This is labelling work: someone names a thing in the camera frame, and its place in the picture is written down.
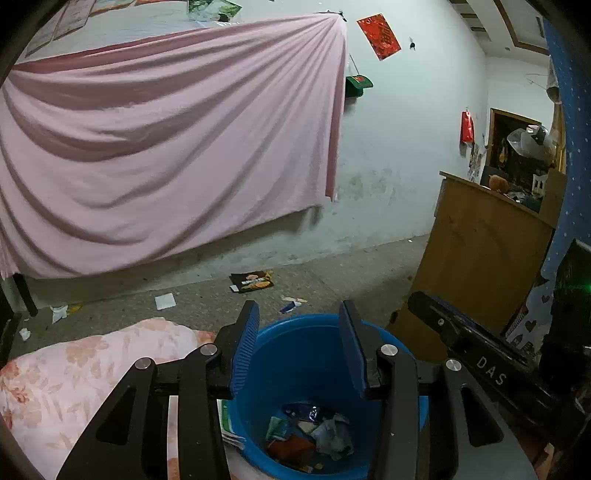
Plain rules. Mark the white paper square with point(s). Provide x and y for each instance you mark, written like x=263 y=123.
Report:
x=165 y=301

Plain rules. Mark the red hanging bag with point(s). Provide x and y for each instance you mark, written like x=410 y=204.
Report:
x=467 y=127

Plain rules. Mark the green cap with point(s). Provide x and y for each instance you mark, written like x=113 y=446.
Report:
x=358 y=85

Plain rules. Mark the dark blue shiny packet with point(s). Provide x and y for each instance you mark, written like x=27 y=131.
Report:
x=309 y=410

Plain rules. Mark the small white chair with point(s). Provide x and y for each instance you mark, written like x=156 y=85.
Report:
x=539 y=184

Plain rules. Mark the pink hanging sheet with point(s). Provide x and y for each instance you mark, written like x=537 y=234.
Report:
x=161 y=138

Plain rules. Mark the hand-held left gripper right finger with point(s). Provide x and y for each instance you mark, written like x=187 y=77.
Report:
x=353 y=355

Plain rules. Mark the wooden cabinet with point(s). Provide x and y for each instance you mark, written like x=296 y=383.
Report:
x=480 y=258

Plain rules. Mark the red paper poster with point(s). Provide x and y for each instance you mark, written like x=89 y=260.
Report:
x=378 y=37

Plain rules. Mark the group of wall certificates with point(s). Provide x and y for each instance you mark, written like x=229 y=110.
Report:
x=69 y=18

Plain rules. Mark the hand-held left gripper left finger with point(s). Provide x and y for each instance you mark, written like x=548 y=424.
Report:
x=244 y=355

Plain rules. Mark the brown plush toy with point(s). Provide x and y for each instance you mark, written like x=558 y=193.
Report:
x=498 y=183

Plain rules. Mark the green photo print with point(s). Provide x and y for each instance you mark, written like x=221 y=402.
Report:
x=226 y=9
x=201 y=5

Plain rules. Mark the pink floral blanket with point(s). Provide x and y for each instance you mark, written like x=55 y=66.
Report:
x=92 y=369

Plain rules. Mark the wooden stick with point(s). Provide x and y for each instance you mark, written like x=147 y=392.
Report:
x=298 y=300

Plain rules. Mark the small white paper scrap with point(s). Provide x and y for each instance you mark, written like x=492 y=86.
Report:
x=25 y=334

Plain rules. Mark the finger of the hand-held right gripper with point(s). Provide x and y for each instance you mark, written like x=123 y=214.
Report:
x=471 y=350

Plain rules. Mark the grey cloth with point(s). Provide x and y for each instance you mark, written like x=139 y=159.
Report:
x=332 y=436

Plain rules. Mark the clear plastic bag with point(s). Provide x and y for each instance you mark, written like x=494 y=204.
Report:
x=531 y=141

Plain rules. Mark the black snack wrapper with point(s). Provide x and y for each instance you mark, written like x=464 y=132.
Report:
x=251 y=281

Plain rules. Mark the yellow wrapper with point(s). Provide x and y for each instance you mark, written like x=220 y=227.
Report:
x=75 y=307

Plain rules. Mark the white crumpled paper scrap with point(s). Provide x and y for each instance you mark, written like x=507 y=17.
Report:
x=58 y=313

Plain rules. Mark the blue plastic bucket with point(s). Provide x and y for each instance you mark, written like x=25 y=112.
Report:
x=295 y=350

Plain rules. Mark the blue dotted curtain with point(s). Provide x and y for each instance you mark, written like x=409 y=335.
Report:
x=575 y=138

